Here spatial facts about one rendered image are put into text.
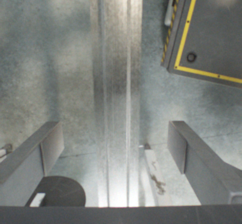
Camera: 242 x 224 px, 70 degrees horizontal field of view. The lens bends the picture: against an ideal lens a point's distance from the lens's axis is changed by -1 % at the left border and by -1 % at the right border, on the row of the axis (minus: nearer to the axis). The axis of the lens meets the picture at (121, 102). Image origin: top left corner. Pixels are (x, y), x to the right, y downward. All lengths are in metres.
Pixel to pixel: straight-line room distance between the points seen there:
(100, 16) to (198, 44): 0.52
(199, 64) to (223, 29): 0.14
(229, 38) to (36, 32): 0.90
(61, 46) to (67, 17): 0.15
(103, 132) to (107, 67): 0.10
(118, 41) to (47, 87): 0.88
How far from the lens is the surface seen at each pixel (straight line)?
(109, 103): 0.23
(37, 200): 1.03
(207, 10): 0.74
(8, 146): 1.26
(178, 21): 0.70
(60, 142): 0.16
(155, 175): 0.85
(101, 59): 0.24
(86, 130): 1.09
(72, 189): 1.11
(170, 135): 0.16
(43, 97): 1.10
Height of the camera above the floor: 0.98
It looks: 76 degrees down
